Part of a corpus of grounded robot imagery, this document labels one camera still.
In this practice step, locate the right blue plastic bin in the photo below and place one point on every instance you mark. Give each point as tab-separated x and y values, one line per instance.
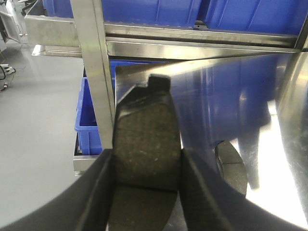
266	16

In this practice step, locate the lower blue plastic bin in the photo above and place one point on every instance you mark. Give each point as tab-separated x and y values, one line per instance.
85	125

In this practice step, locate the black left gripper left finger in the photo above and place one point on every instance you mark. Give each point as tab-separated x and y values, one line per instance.
84	206

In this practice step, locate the stainless steel rack frame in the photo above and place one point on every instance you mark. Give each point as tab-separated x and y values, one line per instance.
97	41

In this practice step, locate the brake pad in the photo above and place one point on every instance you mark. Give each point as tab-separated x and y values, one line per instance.
147	157
231	166

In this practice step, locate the blue plastic bin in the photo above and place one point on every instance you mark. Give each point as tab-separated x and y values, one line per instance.
176	13
85	125
266	16

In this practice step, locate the left blue plastic bin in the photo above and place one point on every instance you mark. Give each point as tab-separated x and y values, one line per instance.
176	13

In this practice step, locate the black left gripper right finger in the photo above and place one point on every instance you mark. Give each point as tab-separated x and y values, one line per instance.
211	204

